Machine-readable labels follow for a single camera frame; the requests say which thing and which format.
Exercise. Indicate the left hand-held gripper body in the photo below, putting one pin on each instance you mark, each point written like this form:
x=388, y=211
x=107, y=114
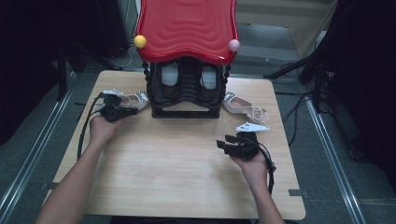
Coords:
x=112, y=107

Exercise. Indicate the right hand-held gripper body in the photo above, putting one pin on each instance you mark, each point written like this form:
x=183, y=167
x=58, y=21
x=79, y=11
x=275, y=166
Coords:
x=246, y=146

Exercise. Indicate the black leather shoe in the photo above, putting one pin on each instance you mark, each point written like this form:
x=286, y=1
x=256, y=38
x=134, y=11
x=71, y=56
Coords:
x=169, y=90
x=208, y=90

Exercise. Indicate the red and black shoe rack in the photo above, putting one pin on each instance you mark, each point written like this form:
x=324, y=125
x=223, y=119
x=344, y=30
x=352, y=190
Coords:
x=186, y=28

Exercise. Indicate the person's left hand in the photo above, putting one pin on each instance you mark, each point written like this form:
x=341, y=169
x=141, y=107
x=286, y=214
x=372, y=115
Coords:
x=104, y=129

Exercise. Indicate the person's right hand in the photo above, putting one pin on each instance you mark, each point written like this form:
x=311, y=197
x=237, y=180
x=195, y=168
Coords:
x=253, y=171

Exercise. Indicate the black metal stand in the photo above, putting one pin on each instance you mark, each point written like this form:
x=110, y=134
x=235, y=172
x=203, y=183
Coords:
x=62, y=81

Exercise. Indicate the grey tape strip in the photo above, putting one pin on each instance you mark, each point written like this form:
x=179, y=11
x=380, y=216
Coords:
x=298, y=193
x=46, y=186

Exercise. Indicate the black tripod leg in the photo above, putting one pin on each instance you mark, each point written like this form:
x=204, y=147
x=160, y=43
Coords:
x=286, y=68

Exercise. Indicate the dark curtain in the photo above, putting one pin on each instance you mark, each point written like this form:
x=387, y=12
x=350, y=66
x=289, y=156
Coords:
x=367, y=62
x=31, y=46

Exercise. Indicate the metal floor rail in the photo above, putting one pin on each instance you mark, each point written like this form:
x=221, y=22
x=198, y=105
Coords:
x=31, y=158
x=330, y=158

